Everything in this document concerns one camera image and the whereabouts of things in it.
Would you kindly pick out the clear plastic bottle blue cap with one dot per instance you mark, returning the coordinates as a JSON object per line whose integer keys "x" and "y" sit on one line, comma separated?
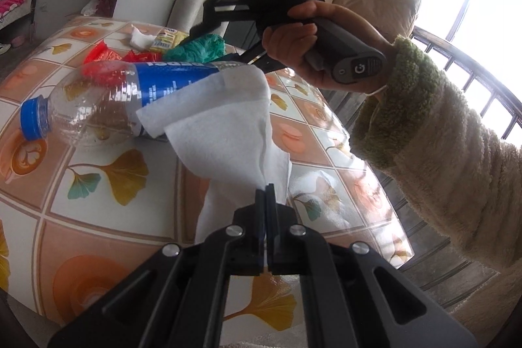
{"x": 93, "y": 107}

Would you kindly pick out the person's right forearm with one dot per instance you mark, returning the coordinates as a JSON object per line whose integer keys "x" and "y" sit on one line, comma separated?
{"x": 440, "y": 152}

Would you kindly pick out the green plastic bag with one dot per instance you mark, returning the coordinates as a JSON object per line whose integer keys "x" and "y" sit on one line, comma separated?
{"x": 195, "y": 48}

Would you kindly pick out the pink slipper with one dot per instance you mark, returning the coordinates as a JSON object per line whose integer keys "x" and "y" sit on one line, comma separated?
{"x": 17, "y": 42}

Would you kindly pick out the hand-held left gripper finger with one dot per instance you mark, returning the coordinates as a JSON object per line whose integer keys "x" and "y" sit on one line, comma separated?
{"x": 261, "y": 217}
{"x": 271, "y": 217}

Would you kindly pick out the white shoe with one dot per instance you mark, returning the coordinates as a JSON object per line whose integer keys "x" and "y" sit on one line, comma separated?
{"x": 5, "y": 48}

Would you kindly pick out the white tissue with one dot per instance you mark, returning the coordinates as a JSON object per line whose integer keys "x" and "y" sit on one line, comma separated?
{"x": 142, "y": 37}
{"x": 228, "y": 128}

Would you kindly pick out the pink floral blanket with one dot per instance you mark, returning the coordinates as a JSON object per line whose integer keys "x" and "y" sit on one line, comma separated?
{"x": 12, "y": 1}

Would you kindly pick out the metal balcony railing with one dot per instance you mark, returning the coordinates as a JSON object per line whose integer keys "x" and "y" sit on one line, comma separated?
{"x": 450, "y": 46}

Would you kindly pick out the red white snack bag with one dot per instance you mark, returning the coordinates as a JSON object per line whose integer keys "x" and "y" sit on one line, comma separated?
{"x": 102, "y": 52}

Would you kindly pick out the yellow snack packet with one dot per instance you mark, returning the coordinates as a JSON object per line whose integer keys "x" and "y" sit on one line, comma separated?
{"x": 167, "y": 40}

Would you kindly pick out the table with patterned tablecloth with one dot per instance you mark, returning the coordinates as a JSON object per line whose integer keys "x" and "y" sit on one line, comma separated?
{"x": 122, "y": 209}

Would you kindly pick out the person's right hand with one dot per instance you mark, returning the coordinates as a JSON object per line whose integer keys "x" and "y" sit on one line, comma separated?
{"x": 359, "y": 26}

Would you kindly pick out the small red wrapper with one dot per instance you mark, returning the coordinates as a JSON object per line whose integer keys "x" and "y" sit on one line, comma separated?
{"x": 142, "y": 56}

